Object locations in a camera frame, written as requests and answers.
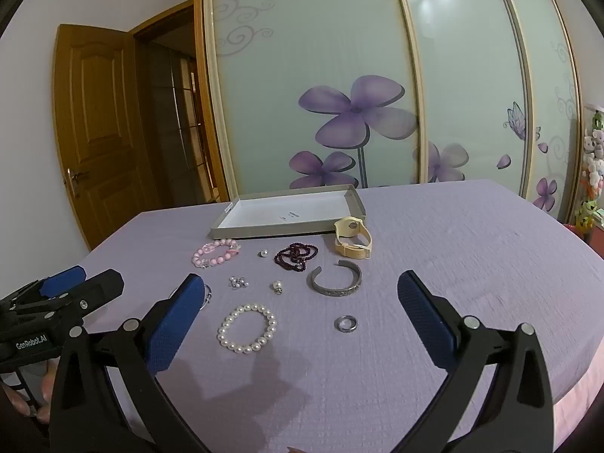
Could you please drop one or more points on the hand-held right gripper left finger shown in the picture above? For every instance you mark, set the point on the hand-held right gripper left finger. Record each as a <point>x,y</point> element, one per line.
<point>181,304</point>

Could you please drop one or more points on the pearl pendant silver cap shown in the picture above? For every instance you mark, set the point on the pearl pendant silver cap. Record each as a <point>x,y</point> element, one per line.
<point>276,288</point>

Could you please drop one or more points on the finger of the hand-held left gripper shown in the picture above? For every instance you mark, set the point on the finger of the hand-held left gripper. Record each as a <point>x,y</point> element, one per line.
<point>96,285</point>
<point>61,281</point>

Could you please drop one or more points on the silver cuff bangle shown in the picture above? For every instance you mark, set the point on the silver cuff bangle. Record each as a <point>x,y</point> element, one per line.
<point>330,291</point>

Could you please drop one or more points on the hanging plush toys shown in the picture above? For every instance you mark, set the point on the hanging plush toys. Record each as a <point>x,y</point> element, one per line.
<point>592,160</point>

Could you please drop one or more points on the plain glass wardrobe door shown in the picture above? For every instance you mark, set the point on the plain glass wardrobe door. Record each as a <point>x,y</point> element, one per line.
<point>462,80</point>

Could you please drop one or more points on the cream wrist watch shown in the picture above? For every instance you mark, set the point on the cream wrist watch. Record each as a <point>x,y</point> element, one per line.
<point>349,226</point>

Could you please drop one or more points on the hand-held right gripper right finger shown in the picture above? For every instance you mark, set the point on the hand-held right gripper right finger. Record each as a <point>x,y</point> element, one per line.
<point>424,314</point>

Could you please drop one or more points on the butterfly print wardrobe door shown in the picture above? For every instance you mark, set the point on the butterfly print wardrobe door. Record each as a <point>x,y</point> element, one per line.
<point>547,104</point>

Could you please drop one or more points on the large purple flower wardrobe door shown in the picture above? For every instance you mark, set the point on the large purple flower wardrobe door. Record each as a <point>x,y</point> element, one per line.
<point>306,56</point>

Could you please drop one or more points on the wooden door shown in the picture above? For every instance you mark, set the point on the wooden door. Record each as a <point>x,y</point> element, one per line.
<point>104,127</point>

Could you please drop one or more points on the grey shallow cardboard box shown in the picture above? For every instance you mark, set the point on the grey shallow cardboard box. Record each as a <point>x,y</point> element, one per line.
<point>283,207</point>

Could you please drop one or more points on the pink bed sheet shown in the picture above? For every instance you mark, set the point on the pink bed sheet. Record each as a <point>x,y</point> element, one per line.
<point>583,396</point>

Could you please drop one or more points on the person's left hand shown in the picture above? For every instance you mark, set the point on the person's left hand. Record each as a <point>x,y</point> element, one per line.
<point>46,382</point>

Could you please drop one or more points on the small silver bead cluster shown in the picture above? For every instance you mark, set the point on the small silver bead cluster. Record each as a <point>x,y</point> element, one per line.
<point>238,282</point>

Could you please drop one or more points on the wooden door frame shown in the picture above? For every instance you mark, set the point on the wooden door frame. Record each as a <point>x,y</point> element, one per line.
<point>160,18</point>

